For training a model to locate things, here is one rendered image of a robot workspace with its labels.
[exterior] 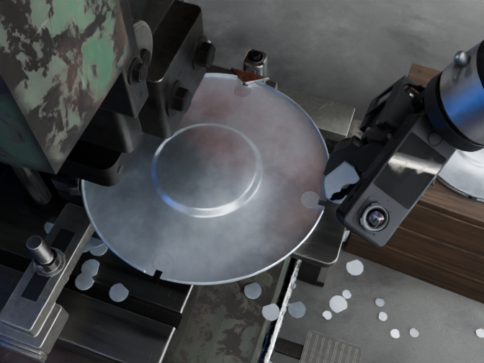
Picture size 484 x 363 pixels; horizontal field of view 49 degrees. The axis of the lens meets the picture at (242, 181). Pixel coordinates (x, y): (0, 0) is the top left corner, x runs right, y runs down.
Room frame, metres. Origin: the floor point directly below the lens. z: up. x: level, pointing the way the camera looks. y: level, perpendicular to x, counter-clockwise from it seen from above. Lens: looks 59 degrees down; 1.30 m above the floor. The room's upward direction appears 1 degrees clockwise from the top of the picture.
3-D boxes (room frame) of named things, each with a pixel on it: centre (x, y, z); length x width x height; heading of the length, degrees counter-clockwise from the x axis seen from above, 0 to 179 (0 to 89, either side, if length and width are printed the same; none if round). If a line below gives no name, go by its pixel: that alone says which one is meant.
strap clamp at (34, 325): (0.22, 0.22, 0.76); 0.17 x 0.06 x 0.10; 161
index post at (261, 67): (0.50, -0.02, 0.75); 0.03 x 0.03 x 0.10; 71
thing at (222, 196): (0.34, 0.04, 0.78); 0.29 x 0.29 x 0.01
